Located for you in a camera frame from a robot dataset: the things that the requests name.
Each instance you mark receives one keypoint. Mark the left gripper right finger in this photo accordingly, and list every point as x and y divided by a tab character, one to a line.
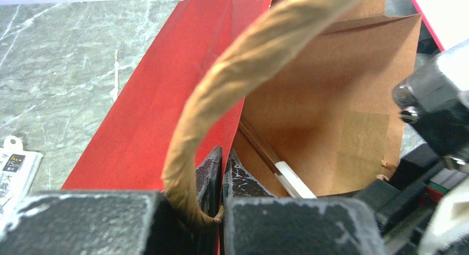
257	222

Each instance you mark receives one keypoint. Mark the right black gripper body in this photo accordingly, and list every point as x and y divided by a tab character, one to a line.
423	208

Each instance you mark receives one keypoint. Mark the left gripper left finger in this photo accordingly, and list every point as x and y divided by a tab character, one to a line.
100	222

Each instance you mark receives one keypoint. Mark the red paper bag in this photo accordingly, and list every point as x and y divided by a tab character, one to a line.
329	113

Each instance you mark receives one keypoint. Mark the clear plastic packet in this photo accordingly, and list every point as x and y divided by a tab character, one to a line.
18	170

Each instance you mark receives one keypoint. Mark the pink framed whiteboard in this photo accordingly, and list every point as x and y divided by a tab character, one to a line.
446	20

